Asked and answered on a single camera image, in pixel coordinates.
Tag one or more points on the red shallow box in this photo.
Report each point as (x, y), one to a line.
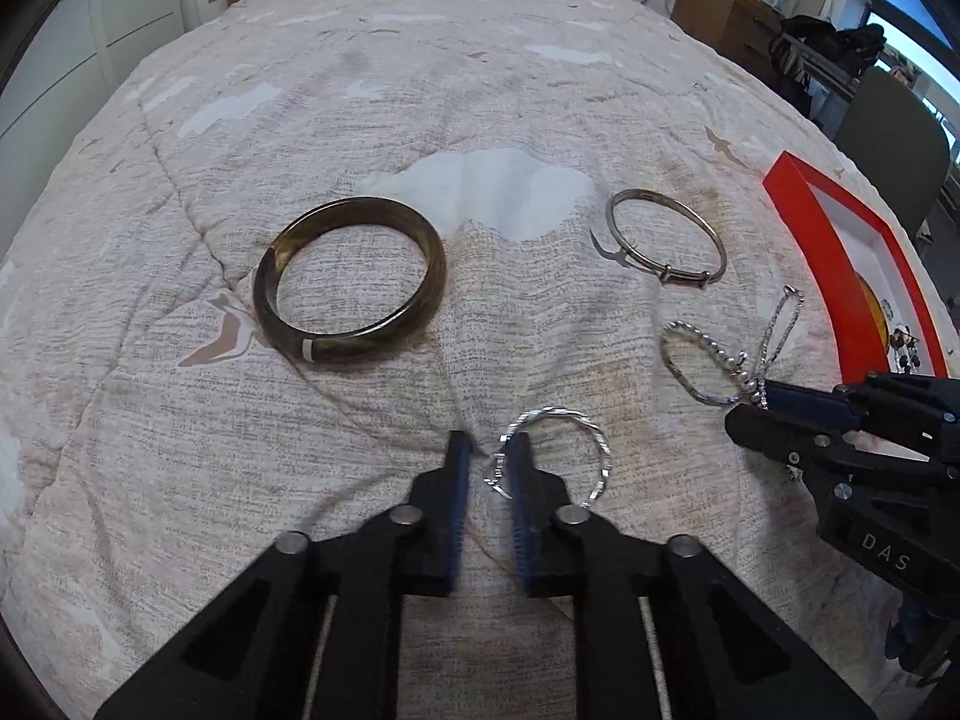
(795, 195)

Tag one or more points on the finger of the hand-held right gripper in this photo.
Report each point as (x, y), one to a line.
(806, 401)
(780, 439)

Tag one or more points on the amber bangle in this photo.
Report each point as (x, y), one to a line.
(874, 309)

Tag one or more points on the wooden cabinet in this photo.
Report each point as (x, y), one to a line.
(727, 22)

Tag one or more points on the thin silver bangle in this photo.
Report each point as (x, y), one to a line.
(714, 238)

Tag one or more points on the dark brown bangle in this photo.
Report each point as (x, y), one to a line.
(270, 270)

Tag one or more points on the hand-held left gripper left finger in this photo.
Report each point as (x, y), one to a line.
(457, 510)

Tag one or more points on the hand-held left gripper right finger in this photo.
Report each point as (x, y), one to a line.
(521, 510)

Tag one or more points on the black bag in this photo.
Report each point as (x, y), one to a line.
(825, 45)

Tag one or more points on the white wardrobe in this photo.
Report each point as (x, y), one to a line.
(75, 30)

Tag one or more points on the grey office chair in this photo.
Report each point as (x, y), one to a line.
(892, 135)

